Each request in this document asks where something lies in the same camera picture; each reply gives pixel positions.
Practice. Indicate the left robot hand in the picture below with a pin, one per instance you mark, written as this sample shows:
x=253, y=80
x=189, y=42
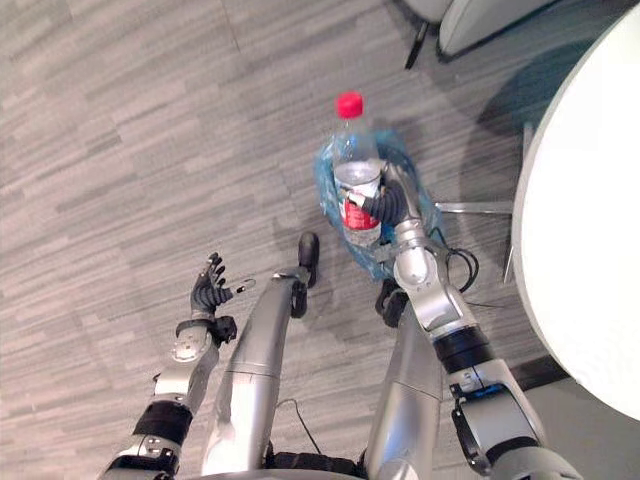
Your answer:
x=206, y=295

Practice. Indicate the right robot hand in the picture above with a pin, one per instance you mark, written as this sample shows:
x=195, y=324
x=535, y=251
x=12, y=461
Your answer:
x=389, y=199

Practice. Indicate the clear bottle with red cap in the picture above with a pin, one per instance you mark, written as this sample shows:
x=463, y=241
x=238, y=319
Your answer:
x=356, y=180

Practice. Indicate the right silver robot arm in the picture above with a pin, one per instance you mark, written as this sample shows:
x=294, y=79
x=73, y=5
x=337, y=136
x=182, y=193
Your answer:
x=465, y=365

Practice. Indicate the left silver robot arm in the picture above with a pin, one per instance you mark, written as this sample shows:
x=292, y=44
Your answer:
x=165, y=390

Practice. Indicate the small bin with blue bag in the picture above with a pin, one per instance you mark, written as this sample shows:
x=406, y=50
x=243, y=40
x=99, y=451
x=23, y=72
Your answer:
x=400, y=165

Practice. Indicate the round white tea table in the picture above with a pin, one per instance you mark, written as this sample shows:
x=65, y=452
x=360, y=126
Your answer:
x=585, y=210

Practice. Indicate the left silver robot leg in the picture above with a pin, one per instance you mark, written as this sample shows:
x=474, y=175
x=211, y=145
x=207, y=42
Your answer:
x=260, y=360

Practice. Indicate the silver robot leg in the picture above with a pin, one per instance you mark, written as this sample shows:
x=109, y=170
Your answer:
x=407, y=395
x=260, y=360

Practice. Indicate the white armchair with dark legs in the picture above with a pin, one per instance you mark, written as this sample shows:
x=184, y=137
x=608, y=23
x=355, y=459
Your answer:
x=465, y=22

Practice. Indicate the right silver robot leg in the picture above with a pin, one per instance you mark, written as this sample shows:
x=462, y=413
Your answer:
x=407, y=395

